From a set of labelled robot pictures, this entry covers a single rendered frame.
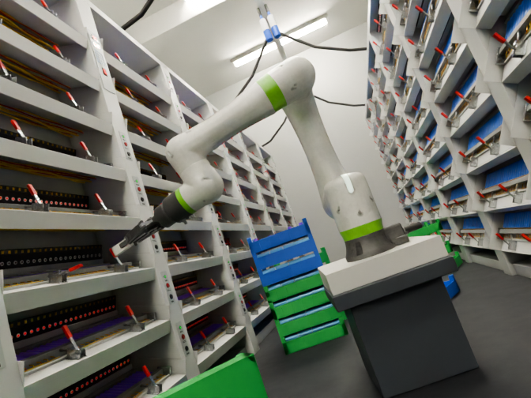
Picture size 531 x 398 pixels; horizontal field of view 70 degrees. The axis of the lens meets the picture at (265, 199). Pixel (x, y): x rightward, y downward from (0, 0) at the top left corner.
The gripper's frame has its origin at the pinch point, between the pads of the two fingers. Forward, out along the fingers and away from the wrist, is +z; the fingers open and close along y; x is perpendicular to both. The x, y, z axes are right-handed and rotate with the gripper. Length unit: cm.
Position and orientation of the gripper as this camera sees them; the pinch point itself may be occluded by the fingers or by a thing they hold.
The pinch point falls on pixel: (122, 246)
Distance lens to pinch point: 133.3
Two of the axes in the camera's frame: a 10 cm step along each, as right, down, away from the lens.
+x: -5.3, -8.2, 2.1
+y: 2.5, 0.8, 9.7
